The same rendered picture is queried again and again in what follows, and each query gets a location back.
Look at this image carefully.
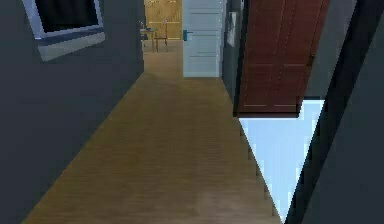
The white panelled room door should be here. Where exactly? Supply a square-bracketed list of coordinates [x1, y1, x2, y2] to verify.
[182, 0, 227, 79]

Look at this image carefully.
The brown wooden chair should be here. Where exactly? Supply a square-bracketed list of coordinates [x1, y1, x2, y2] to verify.
[153, 18, 169, 54]

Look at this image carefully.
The dark wooden table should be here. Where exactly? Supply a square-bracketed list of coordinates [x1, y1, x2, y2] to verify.
[140, 27, 156, 53]

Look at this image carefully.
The yellow wooden cupboard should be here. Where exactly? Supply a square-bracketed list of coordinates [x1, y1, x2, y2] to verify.
[144, 0, 183, 40]

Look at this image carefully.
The red-brown wooden room door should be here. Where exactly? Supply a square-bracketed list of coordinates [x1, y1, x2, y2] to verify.
[237, 0, 331, 114]

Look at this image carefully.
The white framed window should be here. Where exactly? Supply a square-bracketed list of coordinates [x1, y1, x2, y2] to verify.
[21, 0, 106, 63]

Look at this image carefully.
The grey framed wall picture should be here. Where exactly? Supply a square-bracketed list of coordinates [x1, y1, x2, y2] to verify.
[226, 11, 238, 48]

